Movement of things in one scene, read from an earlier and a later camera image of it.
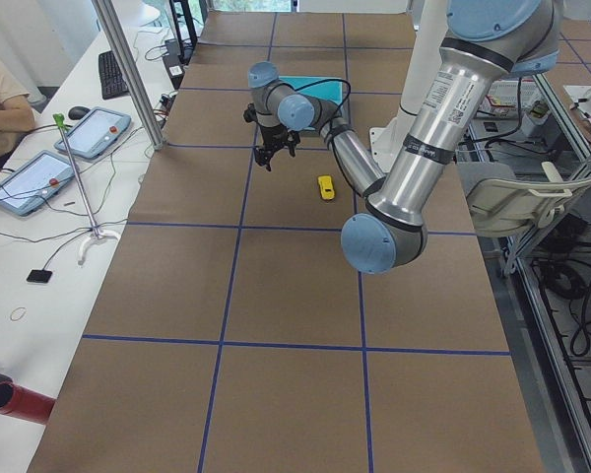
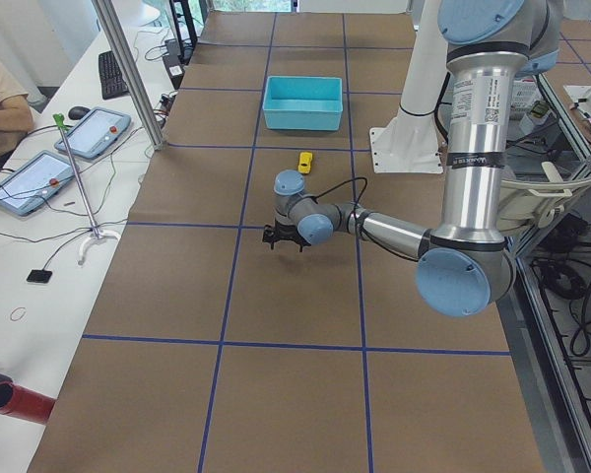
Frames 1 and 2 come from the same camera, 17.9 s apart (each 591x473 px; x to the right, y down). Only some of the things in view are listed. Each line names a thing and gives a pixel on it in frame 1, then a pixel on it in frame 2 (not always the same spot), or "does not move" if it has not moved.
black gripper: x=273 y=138 → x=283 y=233
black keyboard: x=111 y=82 does not move
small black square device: x=40 y=276 does not move
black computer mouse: x=78 y=112 does not move
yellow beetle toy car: x=326 y=187 → x=305 y=159
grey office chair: x=504 y=201 does not move
